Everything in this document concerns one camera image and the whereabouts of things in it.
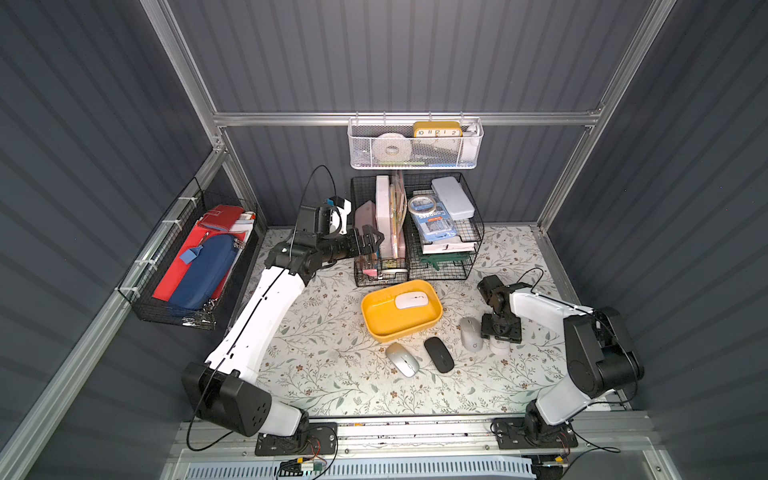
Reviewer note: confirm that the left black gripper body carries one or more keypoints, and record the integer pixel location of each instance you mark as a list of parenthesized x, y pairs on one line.
[(362, 243)]

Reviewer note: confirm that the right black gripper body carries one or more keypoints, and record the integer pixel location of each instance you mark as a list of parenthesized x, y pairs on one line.
[(500, 327)]

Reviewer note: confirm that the grey mouse with logo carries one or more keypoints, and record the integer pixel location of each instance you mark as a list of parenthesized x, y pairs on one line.
[(471, 336)]

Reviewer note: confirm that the black mouse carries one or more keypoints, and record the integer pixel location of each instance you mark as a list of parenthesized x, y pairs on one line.
[(439, 354)]

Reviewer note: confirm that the white mouse with orange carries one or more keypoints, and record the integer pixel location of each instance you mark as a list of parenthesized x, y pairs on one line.
[(409, 300)]

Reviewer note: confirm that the yellow storage box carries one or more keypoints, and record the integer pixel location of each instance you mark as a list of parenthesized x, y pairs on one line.
[(386, 323)]

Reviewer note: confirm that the silver grey mouse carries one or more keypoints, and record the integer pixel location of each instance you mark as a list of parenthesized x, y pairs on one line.
[(402, 359)]

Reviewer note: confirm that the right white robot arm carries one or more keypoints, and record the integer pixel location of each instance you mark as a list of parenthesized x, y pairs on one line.
[(599, 352)]

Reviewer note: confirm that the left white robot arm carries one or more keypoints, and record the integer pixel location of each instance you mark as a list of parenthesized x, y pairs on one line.
[(223, 389)]

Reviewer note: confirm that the white upright box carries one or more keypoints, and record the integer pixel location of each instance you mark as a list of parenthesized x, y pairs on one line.
[(383, 215)]

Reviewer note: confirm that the light blue pencil box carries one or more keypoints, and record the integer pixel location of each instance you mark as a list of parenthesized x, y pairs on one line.
[(453, 197)]

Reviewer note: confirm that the pink case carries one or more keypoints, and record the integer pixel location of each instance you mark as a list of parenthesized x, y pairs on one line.
[(365, 216)]

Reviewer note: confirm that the red folder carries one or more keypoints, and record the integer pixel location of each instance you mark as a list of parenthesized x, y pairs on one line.
[(222, 219)]

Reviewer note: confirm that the clear tape roll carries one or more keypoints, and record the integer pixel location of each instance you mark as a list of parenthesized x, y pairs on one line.
[(422, 205)]

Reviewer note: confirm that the blue pencil case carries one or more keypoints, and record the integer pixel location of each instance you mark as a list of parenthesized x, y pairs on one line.
[(208, 264)]

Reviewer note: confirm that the blue calculator package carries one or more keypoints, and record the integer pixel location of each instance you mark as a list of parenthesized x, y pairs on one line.
[(435, 226)]

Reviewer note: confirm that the white mesh hanging basket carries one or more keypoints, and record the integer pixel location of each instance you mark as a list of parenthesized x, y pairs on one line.
[(458, 153)]

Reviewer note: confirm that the white tape roll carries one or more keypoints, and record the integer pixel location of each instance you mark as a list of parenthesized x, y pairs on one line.
[(392, 148)]

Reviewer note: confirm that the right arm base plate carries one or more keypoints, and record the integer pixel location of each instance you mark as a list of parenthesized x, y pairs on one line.
[(513, 433)]

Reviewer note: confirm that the black wire desk organizer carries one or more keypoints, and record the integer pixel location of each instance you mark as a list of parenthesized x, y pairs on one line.
[(447, 260)]

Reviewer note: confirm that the black wire side basket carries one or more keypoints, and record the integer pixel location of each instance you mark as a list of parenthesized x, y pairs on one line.
[(138, 285)]

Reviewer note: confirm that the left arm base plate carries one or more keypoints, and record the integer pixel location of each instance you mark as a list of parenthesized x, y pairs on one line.
[(311, 439)]

